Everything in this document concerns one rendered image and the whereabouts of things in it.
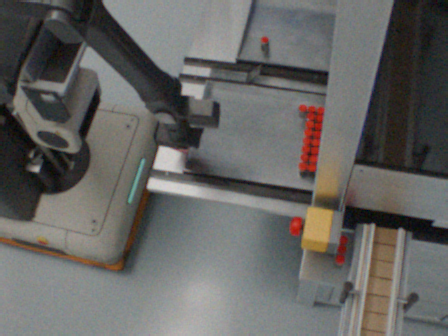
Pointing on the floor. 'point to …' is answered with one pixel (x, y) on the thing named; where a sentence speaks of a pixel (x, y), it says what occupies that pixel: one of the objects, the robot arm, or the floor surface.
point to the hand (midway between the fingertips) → (185, 149)
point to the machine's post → (346, 102)
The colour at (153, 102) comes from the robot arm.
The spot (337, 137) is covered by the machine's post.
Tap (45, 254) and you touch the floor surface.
